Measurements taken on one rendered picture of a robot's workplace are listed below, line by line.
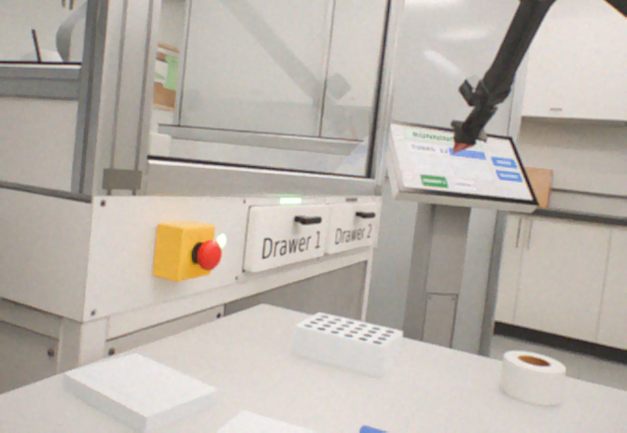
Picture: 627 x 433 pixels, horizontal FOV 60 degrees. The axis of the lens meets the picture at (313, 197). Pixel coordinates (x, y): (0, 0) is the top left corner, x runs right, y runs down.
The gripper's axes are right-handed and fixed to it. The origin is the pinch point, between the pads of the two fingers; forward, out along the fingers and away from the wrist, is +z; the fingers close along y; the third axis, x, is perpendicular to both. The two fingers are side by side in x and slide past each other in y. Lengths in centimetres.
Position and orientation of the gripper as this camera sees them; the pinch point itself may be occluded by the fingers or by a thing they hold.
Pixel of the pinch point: (454, 149)
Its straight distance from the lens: 169.3
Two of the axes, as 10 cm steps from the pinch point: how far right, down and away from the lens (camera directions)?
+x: 0.9, 8.2, -5.7
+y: -9.6, -0.8, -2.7
